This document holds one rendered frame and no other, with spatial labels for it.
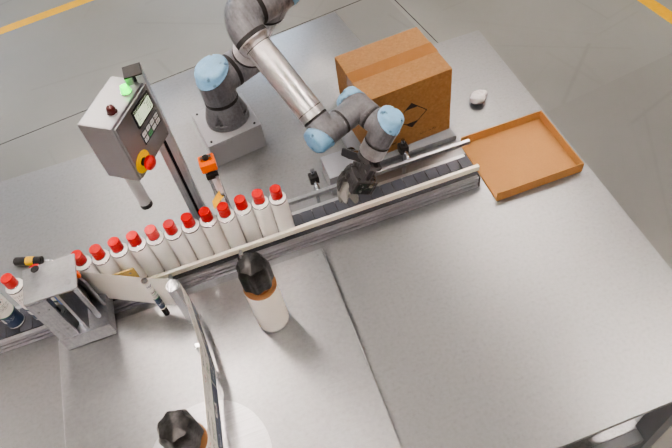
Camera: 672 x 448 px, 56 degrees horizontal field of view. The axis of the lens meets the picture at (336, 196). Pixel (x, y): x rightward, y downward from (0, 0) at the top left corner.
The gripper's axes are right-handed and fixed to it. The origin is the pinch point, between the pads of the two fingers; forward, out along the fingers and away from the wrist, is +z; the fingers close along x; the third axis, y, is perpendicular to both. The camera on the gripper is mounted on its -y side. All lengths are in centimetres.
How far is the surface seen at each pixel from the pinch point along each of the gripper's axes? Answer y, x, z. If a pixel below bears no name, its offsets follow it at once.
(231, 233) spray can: 3.1, -32.5, 13.0
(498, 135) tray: -11, 57, -21
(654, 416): 79, 88, 13
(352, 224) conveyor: 5.6, 4.5, 6.2
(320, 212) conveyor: -1.2, -3.5, 8.4
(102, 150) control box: -2, -71, -12
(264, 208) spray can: 2.6, -25.4, 2.7
